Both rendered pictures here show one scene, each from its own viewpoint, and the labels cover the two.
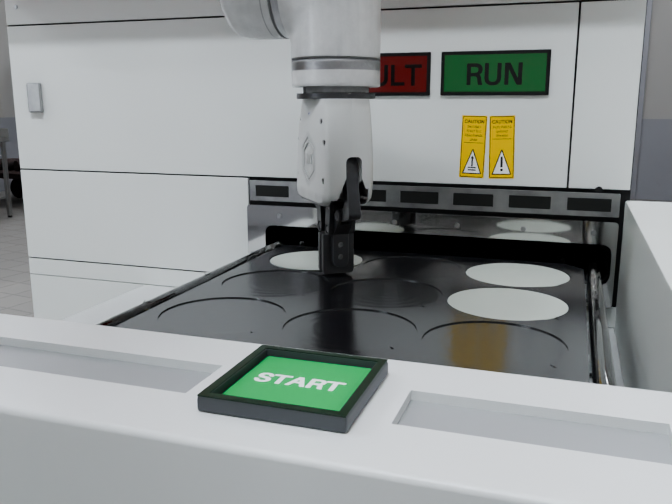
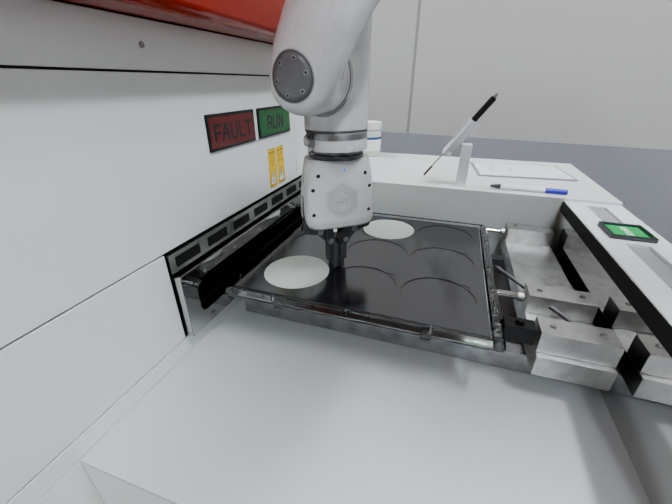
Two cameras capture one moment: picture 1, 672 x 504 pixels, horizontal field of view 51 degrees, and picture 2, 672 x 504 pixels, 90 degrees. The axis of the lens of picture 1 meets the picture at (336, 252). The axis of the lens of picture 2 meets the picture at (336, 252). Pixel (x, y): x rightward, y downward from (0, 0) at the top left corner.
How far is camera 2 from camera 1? 83 cm
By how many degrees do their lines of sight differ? 85
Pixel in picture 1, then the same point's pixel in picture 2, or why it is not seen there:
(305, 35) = (361, 114)
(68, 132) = not seen: outside the picture
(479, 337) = (437, 237)
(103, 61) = not seen: outside the picture
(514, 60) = (280, 112)
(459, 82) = (265, 128)
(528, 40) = not seen: hidden behind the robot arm
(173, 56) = (16, 135)
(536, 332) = (426, 228)
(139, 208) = (33, 387)
